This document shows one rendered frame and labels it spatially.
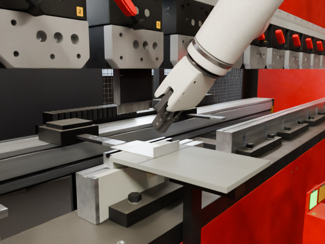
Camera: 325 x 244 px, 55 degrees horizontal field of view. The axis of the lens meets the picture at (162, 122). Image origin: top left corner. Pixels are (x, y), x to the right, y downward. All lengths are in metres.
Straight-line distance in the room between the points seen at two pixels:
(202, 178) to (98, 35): 0.33
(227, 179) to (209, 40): 0.22
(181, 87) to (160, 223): 0.27
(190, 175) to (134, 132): 0.55
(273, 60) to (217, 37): 0.78
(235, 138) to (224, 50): 0.59
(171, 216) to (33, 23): 0.44
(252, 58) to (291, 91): 1.68
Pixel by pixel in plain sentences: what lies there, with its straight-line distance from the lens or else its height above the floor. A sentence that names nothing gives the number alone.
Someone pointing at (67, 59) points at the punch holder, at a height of 1.19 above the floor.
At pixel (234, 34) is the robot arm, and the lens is 0.51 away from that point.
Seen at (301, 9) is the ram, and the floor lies 1.44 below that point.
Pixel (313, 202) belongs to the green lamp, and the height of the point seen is 0.80.
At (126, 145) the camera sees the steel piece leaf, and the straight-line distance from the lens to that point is 0.71.
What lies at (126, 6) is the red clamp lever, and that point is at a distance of 0.58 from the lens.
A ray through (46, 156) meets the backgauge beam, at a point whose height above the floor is 0.95.
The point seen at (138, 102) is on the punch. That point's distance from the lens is 0.69.
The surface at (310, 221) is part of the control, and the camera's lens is 0.98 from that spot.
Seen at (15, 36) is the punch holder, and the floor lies 1.22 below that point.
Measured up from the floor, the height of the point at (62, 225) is 0.87.
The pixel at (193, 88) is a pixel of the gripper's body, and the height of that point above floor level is 1.14.
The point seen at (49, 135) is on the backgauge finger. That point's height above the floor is 1.01.
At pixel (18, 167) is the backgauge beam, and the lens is 0.82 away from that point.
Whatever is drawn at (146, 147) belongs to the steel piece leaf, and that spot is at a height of 1.00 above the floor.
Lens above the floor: 1.17
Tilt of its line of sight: 10 degrees down
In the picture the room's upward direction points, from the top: straight up
